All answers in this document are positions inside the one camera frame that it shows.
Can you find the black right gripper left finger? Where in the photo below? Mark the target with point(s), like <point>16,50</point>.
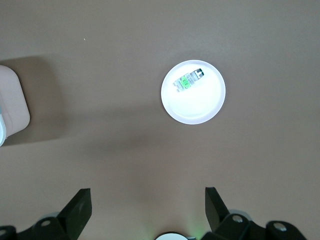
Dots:
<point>72,217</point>

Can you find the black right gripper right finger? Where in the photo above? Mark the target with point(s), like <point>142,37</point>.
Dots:
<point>221,217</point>

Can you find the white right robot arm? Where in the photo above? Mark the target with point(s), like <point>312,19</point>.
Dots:
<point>172,237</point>

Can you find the white lidded box grey latches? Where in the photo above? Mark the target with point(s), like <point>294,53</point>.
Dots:
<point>12,100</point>

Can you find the pink round plate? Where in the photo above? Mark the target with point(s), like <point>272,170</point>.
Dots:
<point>195,107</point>

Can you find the green clear switch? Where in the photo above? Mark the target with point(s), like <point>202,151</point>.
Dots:
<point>186,82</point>

